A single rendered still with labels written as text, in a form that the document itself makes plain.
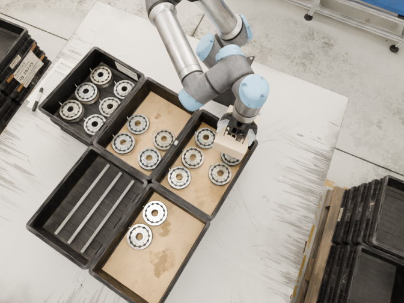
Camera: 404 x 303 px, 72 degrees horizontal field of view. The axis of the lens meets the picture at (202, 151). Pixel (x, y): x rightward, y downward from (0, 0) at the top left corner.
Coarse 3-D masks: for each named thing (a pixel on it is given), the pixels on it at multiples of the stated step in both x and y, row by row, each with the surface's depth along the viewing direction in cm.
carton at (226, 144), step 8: (256, 120) 103; (224, 128) 102; (216, 136) 100; (224, 136) 101; (216, 144) 101; (224, 144) 100; (232, 144) 100; (240, 144) 100; (224, 152) 105; (232, 152) 102; (240, 152) 99; (240, 160) 106
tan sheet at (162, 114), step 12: (156, 96) 137; (144, 108) 134; (156, 108) 135; (168, 108) 135; (156, 120) 133; (168, 120) 133; (180, 120) 133; (120, 132) 130; (144, 144) 129; (120, 156) 126; (132, 156) 127
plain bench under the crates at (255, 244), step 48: (144, 48) 160; (192, 48) 162; (288, 96) 155; (336, 96) 156; (0, 144) 139; (48, 144) 140; (288, 144) 146; (0, 192) 132; (48, 192) 133; (240, 192) 137; (288, 192) 138; (0, 240) 125; (240, 240) 130; (288, 240) 131; (0, 288) 119; (48, 288) 120; (96, 288) 121; (192, 288) 123; (240, 288) 124; (288, 288) 124
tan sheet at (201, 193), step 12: (216, 132) 132; (192, 144) 130; (180, 156) 128; (192, 156) 128; (204, 156) 128; (216, 156) 128; (204, 168) 126; (192, 180) 124; (204, 180) 125; (180, 192) 122; (192, 192) 123; (204, 192) 123; (216, 192) 123; (204, 204) 121; (216, 204) 122
